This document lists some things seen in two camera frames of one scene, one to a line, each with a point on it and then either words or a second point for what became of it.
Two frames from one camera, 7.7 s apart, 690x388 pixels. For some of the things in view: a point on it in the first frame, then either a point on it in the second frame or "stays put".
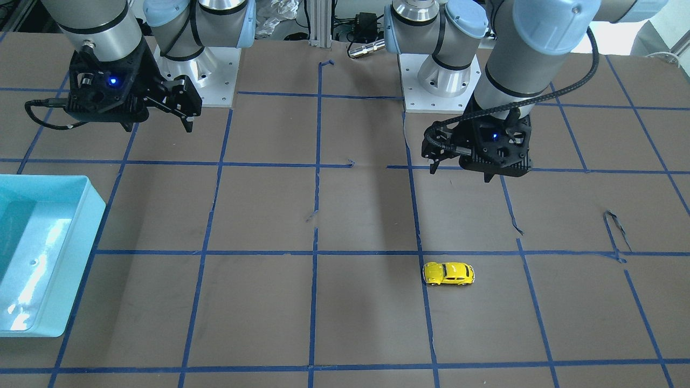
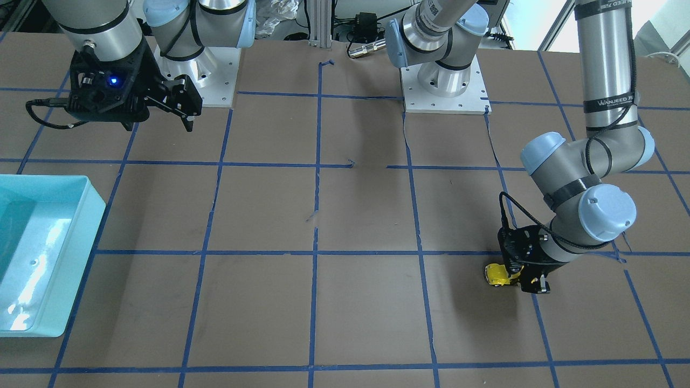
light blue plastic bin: (48, 224) stays put
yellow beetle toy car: (448, 272) → (497, 275)
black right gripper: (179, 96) stays put
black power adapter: (366, 27) stays put
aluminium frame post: (321, 15) stays put
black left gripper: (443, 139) → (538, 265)
